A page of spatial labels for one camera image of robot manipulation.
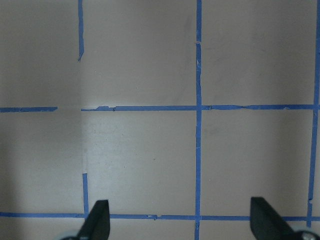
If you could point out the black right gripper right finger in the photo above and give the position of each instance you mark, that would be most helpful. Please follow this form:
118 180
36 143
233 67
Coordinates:
267 224

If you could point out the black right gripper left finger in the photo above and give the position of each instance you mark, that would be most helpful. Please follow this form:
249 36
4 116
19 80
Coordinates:
97 224

